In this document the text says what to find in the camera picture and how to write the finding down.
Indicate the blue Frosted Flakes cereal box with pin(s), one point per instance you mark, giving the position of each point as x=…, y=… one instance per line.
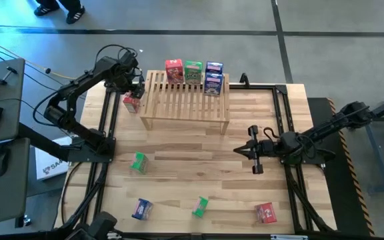
x=214, y=66
x=142, y=209
x=213, y=85

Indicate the black mat hazard stripe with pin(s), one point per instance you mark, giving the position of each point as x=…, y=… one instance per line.
x=345, y=206

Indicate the wooden slatted shelf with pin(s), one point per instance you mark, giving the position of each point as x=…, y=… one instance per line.
x=185, y=106

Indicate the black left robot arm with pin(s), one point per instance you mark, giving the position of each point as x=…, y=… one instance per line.
x=78, y=83

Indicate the black clamp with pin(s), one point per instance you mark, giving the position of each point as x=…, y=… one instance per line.
x=244, y=80

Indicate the black aluminium table frame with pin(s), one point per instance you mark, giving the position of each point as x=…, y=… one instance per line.
x=262, y=87

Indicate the black support beam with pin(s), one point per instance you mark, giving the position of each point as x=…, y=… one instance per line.
x=45, y=141

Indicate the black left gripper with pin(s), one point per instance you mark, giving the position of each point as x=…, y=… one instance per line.
x=138, y=87

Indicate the green Apple Jacks cereal box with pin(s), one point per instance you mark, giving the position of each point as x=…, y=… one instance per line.
x=193, y=72
x=200, y=206
x=139, y=162

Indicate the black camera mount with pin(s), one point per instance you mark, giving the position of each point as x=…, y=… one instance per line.
x=102, y=225

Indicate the red Froot Loops cereal box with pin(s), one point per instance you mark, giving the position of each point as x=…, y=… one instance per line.
x=174, y=71
x=131, y=105
x=265, y=212

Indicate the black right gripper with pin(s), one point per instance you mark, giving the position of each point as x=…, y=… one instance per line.
x=267, y=148

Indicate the person's black shoes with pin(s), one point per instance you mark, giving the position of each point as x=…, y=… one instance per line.
x=75, y=13

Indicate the white label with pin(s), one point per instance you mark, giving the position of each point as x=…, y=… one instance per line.
x=288, y=237

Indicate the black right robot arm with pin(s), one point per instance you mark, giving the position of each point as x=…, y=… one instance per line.
x=328, y=128

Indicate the white printed box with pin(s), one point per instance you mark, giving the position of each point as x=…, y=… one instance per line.
x=50, y=166

